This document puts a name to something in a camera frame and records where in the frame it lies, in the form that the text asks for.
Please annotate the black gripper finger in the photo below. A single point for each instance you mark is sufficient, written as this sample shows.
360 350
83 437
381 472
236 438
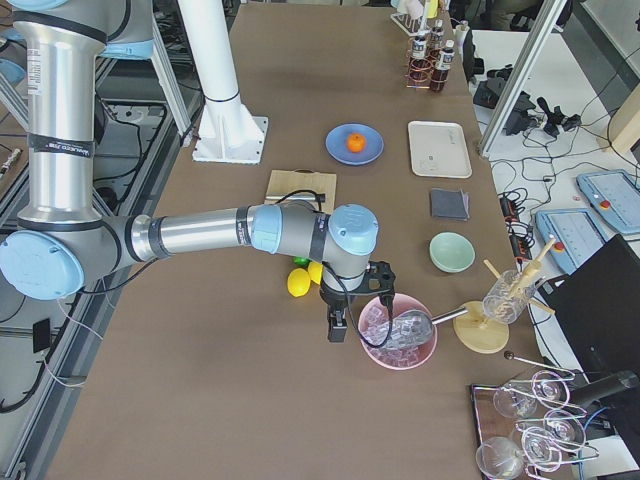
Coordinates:
337 324

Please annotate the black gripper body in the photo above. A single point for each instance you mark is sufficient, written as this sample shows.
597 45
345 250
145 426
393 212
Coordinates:
335 299

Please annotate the orange mandarin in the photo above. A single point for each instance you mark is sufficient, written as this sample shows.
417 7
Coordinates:
356 142

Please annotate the blue plate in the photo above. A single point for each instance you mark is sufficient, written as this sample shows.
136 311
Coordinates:
335 143

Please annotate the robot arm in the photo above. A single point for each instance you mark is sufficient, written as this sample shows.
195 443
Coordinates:
63 243

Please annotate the yellow lemon upper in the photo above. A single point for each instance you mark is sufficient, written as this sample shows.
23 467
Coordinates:
315 272

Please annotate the yellow lemon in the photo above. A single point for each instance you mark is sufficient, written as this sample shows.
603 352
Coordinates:
298 282
315 272

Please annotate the yellow lemon lower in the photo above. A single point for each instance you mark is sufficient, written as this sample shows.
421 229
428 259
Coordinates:
298 282

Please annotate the metal ice scoop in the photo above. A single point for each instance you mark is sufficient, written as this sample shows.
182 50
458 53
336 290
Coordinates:
415 327

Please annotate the green lime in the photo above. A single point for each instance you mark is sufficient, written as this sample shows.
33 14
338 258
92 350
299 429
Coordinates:
301 261

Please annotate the pink bowl with ice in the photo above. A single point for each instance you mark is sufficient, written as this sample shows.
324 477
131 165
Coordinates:
373 324

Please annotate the green bowl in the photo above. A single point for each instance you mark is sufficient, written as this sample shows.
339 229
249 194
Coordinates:
451 252

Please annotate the steel muddler black tip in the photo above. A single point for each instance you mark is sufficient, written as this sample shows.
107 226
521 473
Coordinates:
304 196

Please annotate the wooden cup tree stand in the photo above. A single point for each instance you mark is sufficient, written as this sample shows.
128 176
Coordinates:
484 335

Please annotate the grey folded cloth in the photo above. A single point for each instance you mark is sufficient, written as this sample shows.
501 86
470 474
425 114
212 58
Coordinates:
449 204

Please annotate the glass mug on stand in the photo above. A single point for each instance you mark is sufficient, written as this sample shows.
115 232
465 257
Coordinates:
503 303

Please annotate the wooden cutting board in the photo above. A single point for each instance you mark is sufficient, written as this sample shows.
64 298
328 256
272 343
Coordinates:
282 182

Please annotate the cream rabbit tray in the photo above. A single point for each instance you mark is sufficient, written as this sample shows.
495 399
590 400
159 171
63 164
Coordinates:
438 150

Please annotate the teach pendant near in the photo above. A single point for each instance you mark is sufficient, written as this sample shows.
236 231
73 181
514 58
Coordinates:
577 233

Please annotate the teach pendant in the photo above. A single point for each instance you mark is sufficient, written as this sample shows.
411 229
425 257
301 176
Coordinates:
577 233
614 196

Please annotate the tea bottle front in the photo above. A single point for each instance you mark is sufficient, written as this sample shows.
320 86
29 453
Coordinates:
442 67

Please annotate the tea bottle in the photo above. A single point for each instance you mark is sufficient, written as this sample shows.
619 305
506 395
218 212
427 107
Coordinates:
418 65
442 67
436 39

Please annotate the tea bottle right back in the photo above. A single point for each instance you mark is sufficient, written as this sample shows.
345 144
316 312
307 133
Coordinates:
418 65

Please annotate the tea bottle left back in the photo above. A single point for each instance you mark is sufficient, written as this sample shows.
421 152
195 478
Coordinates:
436 39

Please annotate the teach pendant far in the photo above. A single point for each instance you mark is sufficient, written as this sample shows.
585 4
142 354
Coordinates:
614 196

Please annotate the pink cup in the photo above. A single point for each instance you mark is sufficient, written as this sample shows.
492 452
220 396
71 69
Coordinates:
414 8

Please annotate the wire glass rack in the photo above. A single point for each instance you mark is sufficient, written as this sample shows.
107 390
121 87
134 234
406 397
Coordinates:
528 427

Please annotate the copper wire bottle rack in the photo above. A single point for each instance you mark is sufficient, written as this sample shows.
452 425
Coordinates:
431 62

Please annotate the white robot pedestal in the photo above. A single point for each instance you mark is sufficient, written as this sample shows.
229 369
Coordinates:
228 132

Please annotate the aluminium frame post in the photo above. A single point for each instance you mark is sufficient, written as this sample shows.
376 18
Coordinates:
535 41

